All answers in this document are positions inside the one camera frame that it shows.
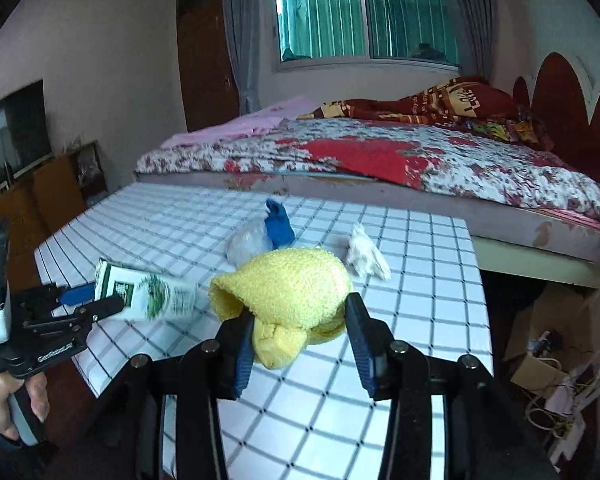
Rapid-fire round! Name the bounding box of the white crumpled tissue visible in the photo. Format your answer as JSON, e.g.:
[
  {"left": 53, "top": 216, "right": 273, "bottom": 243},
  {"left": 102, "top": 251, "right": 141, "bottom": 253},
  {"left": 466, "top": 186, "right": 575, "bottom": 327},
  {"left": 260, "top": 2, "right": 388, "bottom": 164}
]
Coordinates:
[{"left": 346, "top": 223, "right": 391, "bottom": 281}]

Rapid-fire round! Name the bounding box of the white grid tablecloth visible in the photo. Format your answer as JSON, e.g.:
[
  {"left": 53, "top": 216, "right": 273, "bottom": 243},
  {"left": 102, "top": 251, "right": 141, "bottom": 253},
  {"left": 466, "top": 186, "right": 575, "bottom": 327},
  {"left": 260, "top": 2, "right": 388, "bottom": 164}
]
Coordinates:
[{"left": 34, "top": 183, "right": 493, "bottom": 479}]

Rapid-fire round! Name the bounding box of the window with green curtain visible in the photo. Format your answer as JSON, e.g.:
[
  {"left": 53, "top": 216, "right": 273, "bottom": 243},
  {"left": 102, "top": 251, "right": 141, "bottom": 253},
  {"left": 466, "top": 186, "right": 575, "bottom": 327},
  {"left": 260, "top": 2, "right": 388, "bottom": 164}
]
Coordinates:
[{"left": 274, "top": 0, "right": 460, "bottom": 66}]

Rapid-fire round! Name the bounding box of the clear plastic bag blue cap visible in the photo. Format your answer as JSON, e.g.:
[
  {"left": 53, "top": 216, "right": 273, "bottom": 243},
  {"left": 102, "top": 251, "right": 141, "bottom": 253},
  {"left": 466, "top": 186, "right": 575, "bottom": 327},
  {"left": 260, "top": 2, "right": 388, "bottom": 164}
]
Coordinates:
[{"left": 225, "top": 198, "right": 296, "bottom": 268}]

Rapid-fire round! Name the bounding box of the brown wooden door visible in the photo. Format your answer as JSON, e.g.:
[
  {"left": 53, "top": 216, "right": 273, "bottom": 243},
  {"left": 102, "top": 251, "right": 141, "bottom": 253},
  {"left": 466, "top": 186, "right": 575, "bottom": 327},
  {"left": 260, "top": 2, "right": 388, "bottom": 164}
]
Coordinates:
[{"left": 176, "top": 0, "right": 239, "bottom": 131}]

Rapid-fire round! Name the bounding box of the grey curtain left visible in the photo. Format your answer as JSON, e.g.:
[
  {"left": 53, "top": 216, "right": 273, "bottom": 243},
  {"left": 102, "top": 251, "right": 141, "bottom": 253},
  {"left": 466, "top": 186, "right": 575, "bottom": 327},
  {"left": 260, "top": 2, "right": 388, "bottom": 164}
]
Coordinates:
[{"left": 222, "top": 0, "right": 260, "bottom": 115}]

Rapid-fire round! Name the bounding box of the grey curtain right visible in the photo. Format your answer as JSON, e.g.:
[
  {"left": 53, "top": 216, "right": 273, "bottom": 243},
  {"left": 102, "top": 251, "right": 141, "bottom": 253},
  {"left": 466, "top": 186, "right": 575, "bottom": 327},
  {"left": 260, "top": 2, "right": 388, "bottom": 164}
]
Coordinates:
[{"left": 445, "top": 0, "right": 496, "bottom": 80}]

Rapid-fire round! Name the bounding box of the white wifi router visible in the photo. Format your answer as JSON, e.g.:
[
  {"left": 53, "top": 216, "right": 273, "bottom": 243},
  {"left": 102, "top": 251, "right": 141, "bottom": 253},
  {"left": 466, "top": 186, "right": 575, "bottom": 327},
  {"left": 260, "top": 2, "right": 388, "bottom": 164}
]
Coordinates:
[{"left": 544, "top": 358, "right": 600, "bottom": 470}]

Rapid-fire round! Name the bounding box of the black television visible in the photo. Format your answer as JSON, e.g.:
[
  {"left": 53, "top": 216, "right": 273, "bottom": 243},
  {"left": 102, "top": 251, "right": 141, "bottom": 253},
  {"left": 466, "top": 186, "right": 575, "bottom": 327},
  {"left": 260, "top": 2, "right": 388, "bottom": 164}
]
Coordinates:
[{"left": 0, "top": 79, "right": 53, "bottom": 189}]

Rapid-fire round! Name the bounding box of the red patterned blanket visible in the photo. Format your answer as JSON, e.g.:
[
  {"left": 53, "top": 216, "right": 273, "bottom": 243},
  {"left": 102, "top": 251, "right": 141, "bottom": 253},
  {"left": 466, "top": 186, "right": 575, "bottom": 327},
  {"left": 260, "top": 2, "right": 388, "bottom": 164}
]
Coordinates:
[{"left": 301, "top": 76, "right": 553, "bottom": 151}]

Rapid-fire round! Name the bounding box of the bed with floral cover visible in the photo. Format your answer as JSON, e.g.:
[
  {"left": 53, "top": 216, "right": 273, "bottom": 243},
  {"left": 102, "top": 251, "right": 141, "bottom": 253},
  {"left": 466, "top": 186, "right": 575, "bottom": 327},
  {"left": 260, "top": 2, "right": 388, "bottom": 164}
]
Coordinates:
[{"left": 135, "top": 119, "right": 600, "bottom": 284}]

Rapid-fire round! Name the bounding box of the cardboard box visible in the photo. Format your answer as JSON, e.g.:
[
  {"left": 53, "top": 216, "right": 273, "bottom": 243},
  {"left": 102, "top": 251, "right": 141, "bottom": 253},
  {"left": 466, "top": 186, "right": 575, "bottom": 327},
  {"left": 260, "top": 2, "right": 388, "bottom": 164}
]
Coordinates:
[{"left": 504, "top": 283, "right": 600, "bottom": 400}]

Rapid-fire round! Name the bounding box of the person's left hand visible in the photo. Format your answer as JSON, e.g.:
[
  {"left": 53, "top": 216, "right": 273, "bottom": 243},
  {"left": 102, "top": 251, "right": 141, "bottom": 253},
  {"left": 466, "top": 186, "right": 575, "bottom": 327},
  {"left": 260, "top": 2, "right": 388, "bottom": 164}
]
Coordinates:
[{"left": 0, "top": 373, "right": 50, "bottom": 440}]

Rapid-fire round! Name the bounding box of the grey curtain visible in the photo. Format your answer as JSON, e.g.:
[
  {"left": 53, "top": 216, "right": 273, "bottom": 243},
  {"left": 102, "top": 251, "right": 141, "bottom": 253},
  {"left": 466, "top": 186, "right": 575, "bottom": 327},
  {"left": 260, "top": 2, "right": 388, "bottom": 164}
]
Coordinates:
[
  {"left": 445, "top": 0, "right": 496, "bottom": 80},
  {"left": 222, "top": 0, "right": 260, "bottom": 115}
]

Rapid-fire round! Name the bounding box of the wooden tv cabinet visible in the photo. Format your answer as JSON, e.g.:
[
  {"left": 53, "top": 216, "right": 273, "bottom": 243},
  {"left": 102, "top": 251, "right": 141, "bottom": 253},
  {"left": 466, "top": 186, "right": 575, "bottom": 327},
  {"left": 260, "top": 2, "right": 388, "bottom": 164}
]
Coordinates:
[{"left": 0, "top": 141, "right": 108, "bottom": 292}]

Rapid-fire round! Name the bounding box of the green white milk carton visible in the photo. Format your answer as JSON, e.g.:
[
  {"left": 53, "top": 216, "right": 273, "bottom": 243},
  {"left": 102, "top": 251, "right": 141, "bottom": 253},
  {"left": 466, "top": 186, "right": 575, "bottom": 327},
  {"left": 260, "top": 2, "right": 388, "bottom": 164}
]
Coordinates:
[{"left": 95, "top": 259, "right": 198, "bottom": 321}]

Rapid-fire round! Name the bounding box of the red white headboard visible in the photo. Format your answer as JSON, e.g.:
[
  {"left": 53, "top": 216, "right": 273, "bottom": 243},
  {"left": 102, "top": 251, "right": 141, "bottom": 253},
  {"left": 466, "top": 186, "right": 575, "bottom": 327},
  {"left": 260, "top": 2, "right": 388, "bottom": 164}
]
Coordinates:
[{"left": 513, "top": 52, "right": 600, "bottom": 182}]

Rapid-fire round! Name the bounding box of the yellow towel cloth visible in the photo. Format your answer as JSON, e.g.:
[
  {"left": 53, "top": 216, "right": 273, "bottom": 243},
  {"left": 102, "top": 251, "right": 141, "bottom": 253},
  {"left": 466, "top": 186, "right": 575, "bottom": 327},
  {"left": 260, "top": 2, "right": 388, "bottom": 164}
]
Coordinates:
[{"left": 209, "top": 247, "right": 354, "bottom": 370}]

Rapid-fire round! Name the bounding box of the pink sheet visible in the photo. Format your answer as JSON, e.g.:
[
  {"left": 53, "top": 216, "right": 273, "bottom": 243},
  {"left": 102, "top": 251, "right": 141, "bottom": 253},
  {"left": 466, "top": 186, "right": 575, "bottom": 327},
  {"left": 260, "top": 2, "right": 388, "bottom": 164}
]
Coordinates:
[{"left": 160, "top": 96, "right": 318, "bottom": 150}]

